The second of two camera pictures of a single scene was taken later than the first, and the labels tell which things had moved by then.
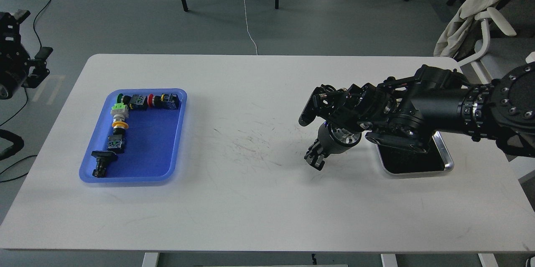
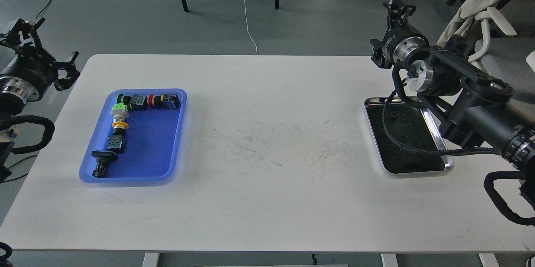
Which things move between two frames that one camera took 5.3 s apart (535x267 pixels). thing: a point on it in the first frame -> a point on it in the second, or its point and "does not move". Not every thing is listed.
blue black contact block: (170, 101) does not move
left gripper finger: (318, 163) -> (379, 57)
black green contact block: (116, 143) does not move
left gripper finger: (314, 151) -> (399, 9)
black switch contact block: (138, 102) does not move
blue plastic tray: (152, 140) does not move
